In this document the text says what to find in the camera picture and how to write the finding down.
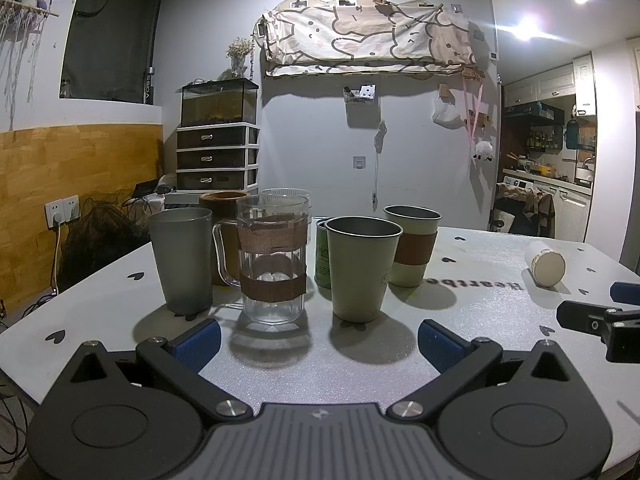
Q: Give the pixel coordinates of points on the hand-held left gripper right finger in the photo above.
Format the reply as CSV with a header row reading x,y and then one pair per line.
x,y
441,348

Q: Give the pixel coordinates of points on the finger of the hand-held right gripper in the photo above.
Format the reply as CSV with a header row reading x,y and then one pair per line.
x,y
590,321
626,292

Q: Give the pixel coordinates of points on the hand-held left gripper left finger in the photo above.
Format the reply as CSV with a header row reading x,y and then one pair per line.
x,y
196,346

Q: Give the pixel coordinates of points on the white cup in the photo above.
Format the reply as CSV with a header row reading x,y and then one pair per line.
x,y
547,267

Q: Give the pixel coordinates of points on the grey frosted cup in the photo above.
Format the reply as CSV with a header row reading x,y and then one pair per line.
x,y
182,260

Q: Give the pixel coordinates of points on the pale cup with brown sleeve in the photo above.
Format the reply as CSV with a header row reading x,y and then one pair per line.
x,y
415,250

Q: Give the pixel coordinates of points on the olive green cup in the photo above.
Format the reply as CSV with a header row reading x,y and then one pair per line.
x,y
362,270

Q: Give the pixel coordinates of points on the clear glass cup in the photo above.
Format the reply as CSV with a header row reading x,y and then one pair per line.
x,y
287,192

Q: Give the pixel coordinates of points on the white washing machine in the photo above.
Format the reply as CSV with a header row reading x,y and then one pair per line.
x,y
570,207

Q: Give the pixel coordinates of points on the chair with draped clothes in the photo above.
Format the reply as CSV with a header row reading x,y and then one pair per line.
x,y
530,207

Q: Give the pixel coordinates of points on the glass mug with brown tape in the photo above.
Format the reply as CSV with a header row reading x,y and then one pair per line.
x,y
272,240

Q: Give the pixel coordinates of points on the black net heap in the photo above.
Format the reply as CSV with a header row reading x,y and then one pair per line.
x,y
100,240

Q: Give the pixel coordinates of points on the green can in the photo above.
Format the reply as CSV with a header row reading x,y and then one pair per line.
x,y
322,260

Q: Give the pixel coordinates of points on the laptop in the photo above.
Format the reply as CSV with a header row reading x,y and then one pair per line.
x,y
144,188

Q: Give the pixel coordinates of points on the plastic drawer unit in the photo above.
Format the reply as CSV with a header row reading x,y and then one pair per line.
x,y
215,157

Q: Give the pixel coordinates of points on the white plush sheep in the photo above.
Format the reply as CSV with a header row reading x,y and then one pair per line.
x,y
483,151

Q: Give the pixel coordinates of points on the white kitchen cabinets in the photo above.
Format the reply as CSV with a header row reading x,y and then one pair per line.
x,y
547,85

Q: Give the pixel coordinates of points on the pink ribbon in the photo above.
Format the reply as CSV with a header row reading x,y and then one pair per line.
x,y
472,115

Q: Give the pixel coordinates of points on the white hanging bag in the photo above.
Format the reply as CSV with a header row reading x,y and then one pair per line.
x,y
447,112

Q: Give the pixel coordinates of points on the vase of dried flowers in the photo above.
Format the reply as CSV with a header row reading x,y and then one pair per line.
x,y
239,55

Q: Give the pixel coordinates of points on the dark window curtain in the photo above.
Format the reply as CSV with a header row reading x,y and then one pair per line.
x,y
110,35

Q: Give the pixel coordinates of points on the printed cloth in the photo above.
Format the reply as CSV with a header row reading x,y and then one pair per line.
x,y
360,35

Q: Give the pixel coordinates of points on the white wall socket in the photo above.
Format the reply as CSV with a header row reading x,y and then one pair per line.
x,y
71,207
54,212

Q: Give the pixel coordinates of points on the square wall switch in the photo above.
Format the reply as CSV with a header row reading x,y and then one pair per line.
x,y
359,162

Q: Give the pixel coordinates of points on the glass tank with black frame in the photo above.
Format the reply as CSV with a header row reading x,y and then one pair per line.
x,y
217,105

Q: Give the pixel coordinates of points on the macrame wall hanging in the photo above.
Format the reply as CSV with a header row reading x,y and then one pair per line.
x,y
17,35

